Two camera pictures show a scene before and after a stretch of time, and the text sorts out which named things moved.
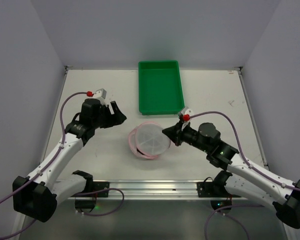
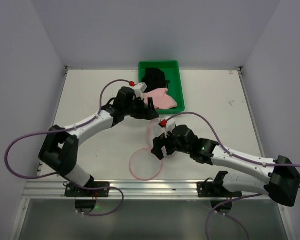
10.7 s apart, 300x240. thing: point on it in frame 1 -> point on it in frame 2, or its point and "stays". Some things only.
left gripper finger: (118, 117) -> (151, 110)
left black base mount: (94, 189) stays
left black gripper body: (109, 114) -> (145, 111)
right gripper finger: (172, 132) -> (170, 146)
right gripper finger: (176, 140) -> (159, 143)
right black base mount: (216, 189) stays
